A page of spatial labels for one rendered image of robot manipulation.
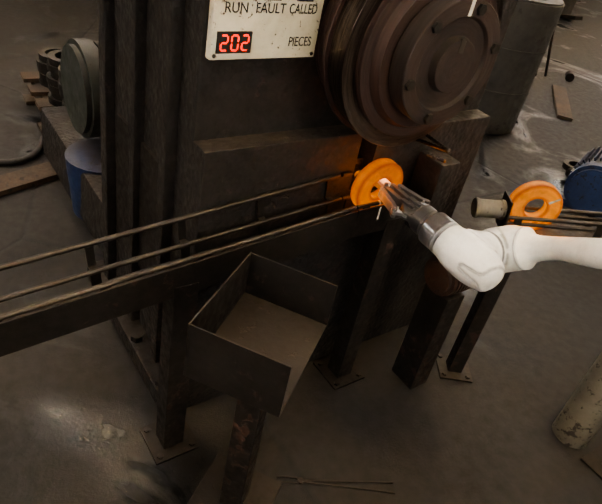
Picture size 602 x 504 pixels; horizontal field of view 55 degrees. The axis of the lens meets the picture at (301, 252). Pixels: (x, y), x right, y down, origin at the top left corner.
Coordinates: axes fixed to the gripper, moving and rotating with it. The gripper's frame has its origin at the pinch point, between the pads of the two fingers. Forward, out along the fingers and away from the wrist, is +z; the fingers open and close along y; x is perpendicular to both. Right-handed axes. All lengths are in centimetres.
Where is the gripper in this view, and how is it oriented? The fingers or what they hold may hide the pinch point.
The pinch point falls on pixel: (379, 180)
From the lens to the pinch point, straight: 156.0
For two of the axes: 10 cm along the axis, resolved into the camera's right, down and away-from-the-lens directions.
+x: 2.0, -7.7, -6.1
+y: 8.2, -2.1, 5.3
